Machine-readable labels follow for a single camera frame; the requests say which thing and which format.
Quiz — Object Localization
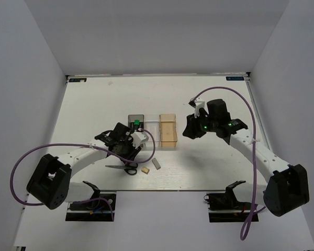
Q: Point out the blue table label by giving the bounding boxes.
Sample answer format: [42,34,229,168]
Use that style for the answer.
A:
[69,78,87,83]
[226,76,244,81]

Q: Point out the right blue table label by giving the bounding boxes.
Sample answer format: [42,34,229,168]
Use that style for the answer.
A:
[226,76,244,81]

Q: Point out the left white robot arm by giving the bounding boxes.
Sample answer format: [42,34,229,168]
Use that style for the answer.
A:
[27,123,148,210]

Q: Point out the grey transparent container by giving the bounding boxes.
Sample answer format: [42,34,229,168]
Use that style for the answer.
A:
[128,115,144,131]

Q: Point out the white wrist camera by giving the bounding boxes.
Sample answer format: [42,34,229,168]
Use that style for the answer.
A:
[188,97,205,118]
[131,131,149,148]

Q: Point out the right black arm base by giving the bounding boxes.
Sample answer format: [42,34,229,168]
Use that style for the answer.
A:
[204,180,251,223]

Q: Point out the clear transparent container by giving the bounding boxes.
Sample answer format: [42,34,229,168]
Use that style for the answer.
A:
[144,114,160,149]

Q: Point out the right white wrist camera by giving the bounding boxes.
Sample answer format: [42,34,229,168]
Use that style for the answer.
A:
[188,97,205,118]

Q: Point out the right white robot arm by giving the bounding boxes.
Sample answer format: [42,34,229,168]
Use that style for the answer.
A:
[183,98,309,216]

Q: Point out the green highlighter marker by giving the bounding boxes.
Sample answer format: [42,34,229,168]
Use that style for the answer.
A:
[133,119,140,131]

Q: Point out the left blue table label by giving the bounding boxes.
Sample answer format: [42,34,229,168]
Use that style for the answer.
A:
[69,78,87,83]

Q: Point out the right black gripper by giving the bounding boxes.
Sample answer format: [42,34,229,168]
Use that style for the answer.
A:
[183,110,218,140]

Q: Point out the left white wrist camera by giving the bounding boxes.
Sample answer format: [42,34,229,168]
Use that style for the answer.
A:
[131,131,149,148]

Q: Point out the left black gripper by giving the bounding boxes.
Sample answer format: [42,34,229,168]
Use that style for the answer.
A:
[117,135,142,165]

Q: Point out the grey rectangular eraser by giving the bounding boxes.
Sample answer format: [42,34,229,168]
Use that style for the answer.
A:
[151,158,161,170]

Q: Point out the orange transparent container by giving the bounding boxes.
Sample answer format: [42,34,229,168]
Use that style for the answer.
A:
[160,113,177,148]

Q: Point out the black handled scissors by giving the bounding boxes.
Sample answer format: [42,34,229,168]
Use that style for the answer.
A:
[105,163,138,176]

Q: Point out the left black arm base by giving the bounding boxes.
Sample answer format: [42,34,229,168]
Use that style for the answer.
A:
[65,191,117,222]

